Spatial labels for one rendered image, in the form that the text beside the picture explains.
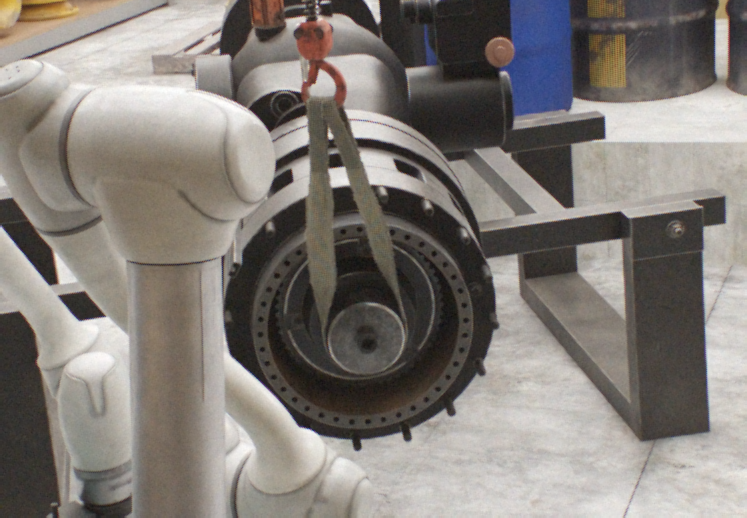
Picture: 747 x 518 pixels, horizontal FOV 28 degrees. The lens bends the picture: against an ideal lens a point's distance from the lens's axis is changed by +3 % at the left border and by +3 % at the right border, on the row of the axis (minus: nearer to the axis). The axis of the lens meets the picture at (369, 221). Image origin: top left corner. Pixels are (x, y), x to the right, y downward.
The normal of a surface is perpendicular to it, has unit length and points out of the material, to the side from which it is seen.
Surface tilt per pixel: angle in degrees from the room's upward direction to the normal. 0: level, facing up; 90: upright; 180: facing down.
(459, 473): 0
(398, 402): 17
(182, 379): 82
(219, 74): 26
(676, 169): 90
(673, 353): 90
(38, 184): 110
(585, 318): 0
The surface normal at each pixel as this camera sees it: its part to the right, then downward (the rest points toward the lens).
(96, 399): 0.22, 0.13
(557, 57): 0.79, 0.12
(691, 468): -0.09, -0.94
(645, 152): -0.36, 0.32
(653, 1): 0.03, 0.31
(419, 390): -0.61, -0.74
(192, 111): -0.02, -0.71
